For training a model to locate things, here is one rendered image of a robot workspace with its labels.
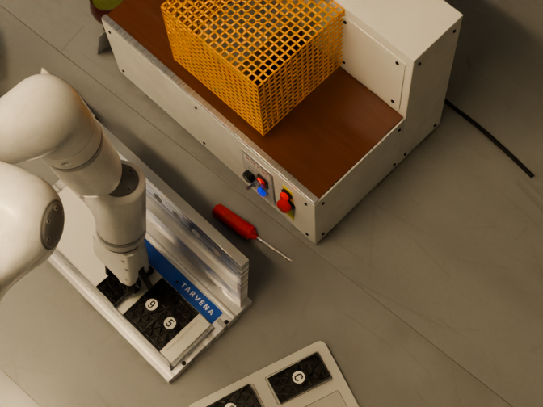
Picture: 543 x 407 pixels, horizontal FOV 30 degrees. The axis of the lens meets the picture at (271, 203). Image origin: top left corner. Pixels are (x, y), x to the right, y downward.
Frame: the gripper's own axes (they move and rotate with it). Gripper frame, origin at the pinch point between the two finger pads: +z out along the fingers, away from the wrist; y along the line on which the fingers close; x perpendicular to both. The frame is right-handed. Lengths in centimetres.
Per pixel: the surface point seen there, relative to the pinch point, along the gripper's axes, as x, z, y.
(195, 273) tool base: 10.3, 0.8, 8.1
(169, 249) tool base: 10.2, 0.9, 1.1
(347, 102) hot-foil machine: 43, -24, 10
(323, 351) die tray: 16.2, 0.6, 34.9
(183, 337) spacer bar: 0.4, 1.8, 15.7
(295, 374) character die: 9.5, 0.8, 34.4
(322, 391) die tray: 11.0, 1.7, 39.6
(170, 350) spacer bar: -2.9, 2.5, 15.8
